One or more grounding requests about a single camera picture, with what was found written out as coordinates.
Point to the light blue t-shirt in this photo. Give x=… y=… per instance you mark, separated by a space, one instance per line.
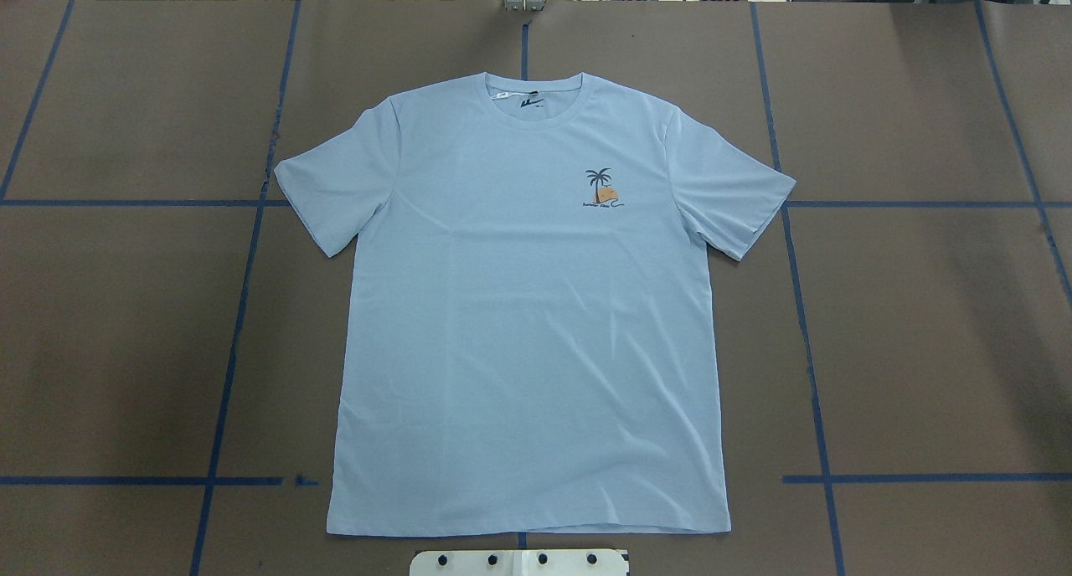
x=530 y=343

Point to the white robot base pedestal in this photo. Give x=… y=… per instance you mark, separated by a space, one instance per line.
x=569 y=561

